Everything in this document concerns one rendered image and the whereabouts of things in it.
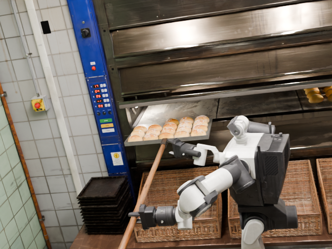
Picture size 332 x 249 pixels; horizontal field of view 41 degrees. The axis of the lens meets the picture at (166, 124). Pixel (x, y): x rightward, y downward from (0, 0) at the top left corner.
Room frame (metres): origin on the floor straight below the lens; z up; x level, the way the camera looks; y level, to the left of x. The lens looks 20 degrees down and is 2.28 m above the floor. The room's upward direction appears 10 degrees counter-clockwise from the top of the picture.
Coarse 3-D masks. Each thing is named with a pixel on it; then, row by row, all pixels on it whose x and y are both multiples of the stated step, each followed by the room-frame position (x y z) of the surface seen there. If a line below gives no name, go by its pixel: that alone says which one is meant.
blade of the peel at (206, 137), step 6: (210, 120) 2.87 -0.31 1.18; (162, 126) 2.92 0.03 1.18; (192, 126) 2.82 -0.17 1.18; (210, 126) 2.75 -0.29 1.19; (168, 138) 2.62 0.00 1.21; (174, 138) 2.62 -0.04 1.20; (180, 138) 2.61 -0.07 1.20; (186, 138) 2.60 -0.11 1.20; (192, 138) 2.59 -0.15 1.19; (198, 138) 2.58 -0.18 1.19; (204, 138) 2.57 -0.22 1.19; (126, 144) 2.69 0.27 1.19; (132, 144) 2.68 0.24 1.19; (138, 144) 2.67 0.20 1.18; (144, 144) 2.66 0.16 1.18
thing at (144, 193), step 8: (160, 152) 2.43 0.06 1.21; (152, 168) 2.23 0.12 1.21; (152, 176) 2.15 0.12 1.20; (144, 192) 1.98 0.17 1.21; (144, 200) 1.93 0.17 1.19; (136, 208) 1.84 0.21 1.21; (136, 216) 1.78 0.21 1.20; (128, 224) 1.72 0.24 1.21; (128, 232) 1.66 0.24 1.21; (128, 240) 1.62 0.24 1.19; (120, 248) 1.55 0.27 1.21
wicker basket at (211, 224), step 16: (144, 176) 2.92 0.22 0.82; (160, 176) 2.89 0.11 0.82; (176, 176) 2.87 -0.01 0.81; (160, 192) 2.87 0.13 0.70; (176, 192) 2.84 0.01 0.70; (176, 224) 2.42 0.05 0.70; (192, 224) 2.40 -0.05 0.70; (208, 224) 2.38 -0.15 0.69; (144, 240) 2.47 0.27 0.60; (160, 240) 2.45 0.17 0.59; (176, 240) 2.42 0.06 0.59
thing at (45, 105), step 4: (36, 96) 3.09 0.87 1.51; (40, 96) 3.07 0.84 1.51; (44, 96) 3.06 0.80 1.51; (32, 100) 3.05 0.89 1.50; (36, 100) 3.04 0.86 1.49; (44, 100) 3.04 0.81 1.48; (32, 104) 3.05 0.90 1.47; (40, 104) 3.03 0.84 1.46; (44, 104) 3.03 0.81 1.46; (48, 104) 3.08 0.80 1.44; (40, 108) 3.04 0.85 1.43; (44, 108) 3.03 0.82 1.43; (48, 108) 3.07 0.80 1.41
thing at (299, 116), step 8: (280, 112) 2.80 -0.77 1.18; (288, 112) 2.77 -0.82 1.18; (296, 112) 2.74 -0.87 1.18; (304, 112) 2.72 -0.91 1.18; (312, 112) 2.70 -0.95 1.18; (320, 112) 2.69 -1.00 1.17; (328, 112) 2.68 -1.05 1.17; (216, 120) 2.86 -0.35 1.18; (224, 120) 2.83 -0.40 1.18; (256, 120) 2.78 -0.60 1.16; (264, 120) 2.77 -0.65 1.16; (272, 120) 2.76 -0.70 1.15; (280, 120) 2.75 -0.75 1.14
